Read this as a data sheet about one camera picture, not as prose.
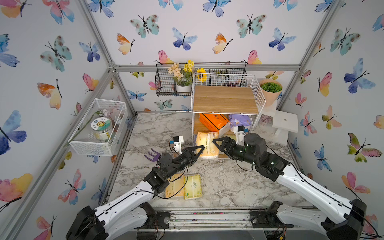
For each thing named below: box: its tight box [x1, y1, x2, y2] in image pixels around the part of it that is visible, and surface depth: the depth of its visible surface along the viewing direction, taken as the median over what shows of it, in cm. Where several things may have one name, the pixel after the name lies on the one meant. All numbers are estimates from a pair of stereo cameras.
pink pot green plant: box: [259, 78, 283, 107], surface depth 87 cm
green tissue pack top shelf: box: [184, 174, 202, 200], surface depth 82 cm
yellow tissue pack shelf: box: [196, 131, 219, 160], surface depth 69 cm
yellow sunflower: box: [196, 67, 208, 82], surface depth 84 cm
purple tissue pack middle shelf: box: [228, 114, 252, 128], surface depth 79 cm
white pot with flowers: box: [167, 60, 195, 93], surface depth 85 cm
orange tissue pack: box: [199, 113, 230, 132], surface depth 77 cm
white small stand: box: [263, 110, 299, 146], surface depth 98 cm
